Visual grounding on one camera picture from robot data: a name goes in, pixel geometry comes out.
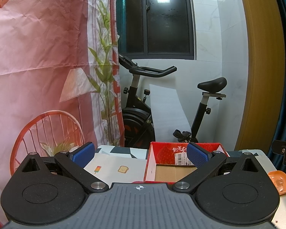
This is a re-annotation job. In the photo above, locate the black exercise bike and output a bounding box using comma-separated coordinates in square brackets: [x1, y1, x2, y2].
[119, 55, 227, 149]

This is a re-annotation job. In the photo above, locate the pink printed backdrop cloth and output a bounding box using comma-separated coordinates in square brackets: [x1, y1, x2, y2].
[0, 0, 124, 227]

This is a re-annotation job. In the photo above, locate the wooden door frame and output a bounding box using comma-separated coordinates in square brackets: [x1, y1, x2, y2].
[235, 0, 285, 153]

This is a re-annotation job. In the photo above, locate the orange plastic dish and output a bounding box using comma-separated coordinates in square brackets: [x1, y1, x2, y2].
[268, 171, 286, 195]

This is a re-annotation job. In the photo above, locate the red cardboard box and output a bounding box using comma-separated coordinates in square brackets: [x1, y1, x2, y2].
[144, 142, 228, 184]

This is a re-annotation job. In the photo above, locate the dark window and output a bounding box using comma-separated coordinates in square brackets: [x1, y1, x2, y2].
[116, 0, 195, 60]

